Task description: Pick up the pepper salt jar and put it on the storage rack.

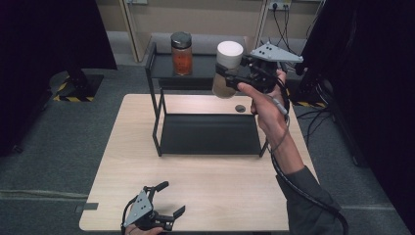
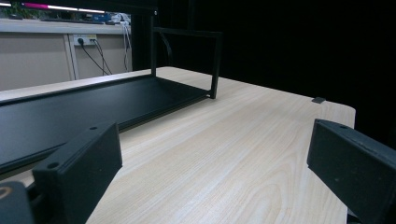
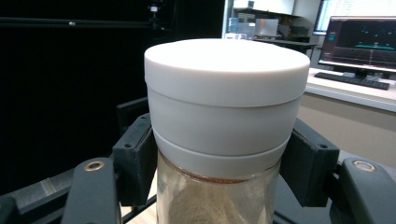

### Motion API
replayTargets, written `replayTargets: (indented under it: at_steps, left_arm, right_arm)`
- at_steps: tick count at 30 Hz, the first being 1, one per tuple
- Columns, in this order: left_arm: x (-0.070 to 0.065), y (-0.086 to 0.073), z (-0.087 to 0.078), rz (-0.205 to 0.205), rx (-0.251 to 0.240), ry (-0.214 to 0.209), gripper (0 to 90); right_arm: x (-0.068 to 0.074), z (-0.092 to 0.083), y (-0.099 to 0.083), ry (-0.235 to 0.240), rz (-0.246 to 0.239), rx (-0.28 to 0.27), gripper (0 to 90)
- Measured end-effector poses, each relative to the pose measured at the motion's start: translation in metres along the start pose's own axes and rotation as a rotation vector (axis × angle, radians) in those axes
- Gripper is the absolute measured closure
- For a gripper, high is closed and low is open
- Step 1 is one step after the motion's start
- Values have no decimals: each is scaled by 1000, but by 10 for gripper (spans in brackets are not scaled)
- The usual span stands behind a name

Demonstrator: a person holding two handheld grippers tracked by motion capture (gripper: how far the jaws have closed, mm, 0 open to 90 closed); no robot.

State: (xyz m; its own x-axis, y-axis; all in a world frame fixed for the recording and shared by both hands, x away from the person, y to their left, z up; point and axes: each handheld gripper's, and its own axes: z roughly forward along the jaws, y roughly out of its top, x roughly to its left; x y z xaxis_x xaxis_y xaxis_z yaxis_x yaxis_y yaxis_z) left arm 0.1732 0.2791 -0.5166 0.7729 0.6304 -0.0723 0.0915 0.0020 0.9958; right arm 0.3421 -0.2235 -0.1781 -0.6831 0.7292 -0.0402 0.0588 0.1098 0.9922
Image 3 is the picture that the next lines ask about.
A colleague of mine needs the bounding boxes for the black curtain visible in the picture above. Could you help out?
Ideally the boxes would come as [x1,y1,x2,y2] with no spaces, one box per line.
[0,0,226,197]

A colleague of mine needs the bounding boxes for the white desk with beige panel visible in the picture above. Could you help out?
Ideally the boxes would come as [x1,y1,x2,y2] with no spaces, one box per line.
[297,66,396,170]

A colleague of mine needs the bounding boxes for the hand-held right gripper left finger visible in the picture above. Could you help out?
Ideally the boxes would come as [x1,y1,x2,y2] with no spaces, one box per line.
[111,112,159,207]

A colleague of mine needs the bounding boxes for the small camera on stand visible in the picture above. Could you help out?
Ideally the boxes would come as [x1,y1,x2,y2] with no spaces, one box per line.
[148,2,161,31]

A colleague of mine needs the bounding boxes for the tall jar with white lid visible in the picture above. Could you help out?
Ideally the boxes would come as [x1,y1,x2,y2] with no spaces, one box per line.
[144,37,311,224]

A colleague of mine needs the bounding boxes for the black horizontal bar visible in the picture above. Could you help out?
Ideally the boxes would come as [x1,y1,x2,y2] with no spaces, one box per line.
[0,16,157,30]

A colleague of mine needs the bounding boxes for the black metal two-tier rack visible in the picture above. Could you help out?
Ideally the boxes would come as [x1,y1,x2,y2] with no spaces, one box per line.
[0,96,158,224]

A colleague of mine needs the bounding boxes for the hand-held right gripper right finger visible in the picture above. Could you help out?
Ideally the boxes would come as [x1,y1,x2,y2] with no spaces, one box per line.
[279,118,341,208]

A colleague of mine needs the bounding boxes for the black keyboard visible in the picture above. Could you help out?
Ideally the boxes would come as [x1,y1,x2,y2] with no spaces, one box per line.
[314,71,391,91]

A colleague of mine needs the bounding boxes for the monitor with white screen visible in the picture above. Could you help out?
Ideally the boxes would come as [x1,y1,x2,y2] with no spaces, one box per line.
[312,0,396,36]

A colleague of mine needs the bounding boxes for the monitor with dark screen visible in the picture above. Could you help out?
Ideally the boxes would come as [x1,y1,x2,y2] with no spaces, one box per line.
[317,15,396,75]

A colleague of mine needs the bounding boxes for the cluttered storage shelf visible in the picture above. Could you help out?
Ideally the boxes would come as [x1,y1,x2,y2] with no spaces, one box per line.
[221,0,319,54]

